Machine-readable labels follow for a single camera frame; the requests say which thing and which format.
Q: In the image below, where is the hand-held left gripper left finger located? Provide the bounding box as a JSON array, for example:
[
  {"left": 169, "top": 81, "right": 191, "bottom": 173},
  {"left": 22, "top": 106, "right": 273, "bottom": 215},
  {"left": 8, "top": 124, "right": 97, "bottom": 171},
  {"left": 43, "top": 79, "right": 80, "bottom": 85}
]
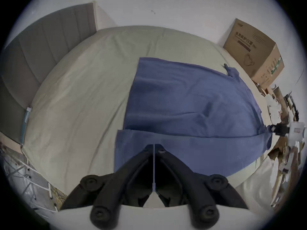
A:
[{"left": 60, "top": 145, "right": 154, "bottom": 227}]

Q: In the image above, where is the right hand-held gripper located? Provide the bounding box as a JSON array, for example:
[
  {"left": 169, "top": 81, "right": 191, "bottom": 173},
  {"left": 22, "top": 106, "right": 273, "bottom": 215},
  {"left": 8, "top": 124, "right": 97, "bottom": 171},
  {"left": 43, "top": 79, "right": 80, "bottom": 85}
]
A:
[{"left": 266, "top": 121, "right": 307, "bottom": 151}]

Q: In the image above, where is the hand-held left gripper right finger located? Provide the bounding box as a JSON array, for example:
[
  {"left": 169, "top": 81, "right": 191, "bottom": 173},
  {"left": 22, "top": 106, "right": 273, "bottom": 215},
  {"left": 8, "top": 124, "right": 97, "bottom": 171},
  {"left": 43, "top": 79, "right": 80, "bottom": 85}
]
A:
[{"left": 155, "top": 145, "right": 248, "bottom": 227}]

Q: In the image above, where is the dark blue shirt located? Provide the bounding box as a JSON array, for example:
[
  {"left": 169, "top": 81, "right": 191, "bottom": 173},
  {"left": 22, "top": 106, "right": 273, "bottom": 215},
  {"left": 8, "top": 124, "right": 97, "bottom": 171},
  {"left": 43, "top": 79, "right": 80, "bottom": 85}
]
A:
[{"left": 114, "top": 57, "right": 273, "bottom": 178}]

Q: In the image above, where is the pile of flat cardboard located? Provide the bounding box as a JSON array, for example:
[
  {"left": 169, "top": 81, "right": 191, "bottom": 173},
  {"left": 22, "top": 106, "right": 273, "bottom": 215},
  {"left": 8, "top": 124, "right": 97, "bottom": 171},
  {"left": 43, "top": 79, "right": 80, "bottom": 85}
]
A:
[{"left": 257, "top": 83, "right": 301, "bottom": 124}]

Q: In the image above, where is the brown cardboard carton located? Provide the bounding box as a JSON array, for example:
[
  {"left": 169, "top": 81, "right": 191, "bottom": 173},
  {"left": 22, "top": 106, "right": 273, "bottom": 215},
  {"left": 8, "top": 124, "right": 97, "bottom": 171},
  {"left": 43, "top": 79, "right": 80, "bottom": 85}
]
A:
[{"left": 223, "top": 18, "right": 285, "bottom": 90}]

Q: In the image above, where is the bed with beige sheet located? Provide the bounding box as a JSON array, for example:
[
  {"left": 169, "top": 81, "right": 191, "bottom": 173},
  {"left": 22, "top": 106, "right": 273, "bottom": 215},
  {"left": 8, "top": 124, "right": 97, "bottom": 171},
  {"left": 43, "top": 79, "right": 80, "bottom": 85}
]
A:
[{"left": 23, "top": 25, "right": 276, "bottom": 198}]

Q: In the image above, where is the grey padded headboard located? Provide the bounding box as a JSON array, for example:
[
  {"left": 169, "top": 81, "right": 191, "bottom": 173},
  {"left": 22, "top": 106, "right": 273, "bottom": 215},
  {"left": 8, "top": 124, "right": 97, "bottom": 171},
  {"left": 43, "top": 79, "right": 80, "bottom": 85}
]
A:
[{"left": 0, "top": 3, "right": 97, "bottom": 144}]

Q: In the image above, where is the pale blue cable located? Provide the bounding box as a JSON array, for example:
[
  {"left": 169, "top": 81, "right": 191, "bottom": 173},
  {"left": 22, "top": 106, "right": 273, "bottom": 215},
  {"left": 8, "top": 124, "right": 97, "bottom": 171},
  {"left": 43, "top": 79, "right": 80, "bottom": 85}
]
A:
[{"left": 20, "top": 106, "right": 32, "bottom": 146}]

